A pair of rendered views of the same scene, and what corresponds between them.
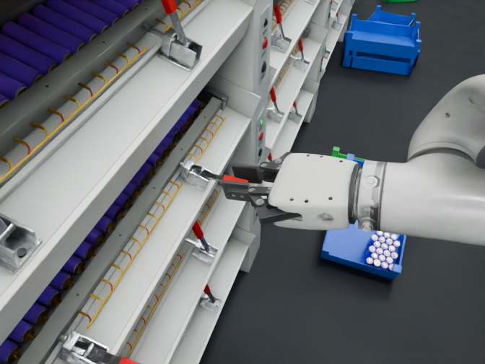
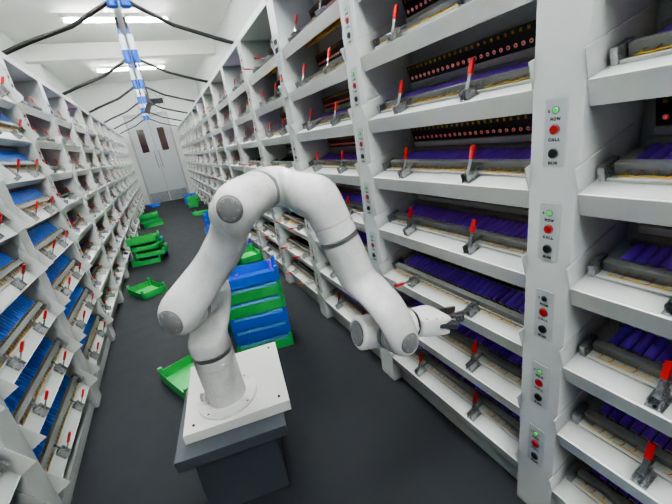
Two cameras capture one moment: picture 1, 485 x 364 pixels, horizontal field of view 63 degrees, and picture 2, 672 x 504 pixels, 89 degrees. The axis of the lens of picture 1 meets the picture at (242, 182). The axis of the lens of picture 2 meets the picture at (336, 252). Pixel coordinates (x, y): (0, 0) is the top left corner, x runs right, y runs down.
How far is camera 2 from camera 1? 1.13 m
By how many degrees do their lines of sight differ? 103
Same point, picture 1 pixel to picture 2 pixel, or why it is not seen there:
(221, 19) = (506, 261)
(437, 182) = not seen: hidden behind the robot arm
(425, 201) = not seen: hidden behind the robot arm
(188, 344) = (453, 396)
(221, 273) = (495, 430)
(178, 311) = (445, 350)
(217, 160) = (484, 322)
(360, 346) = not seen: outside the picture
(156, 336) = (437, 341)
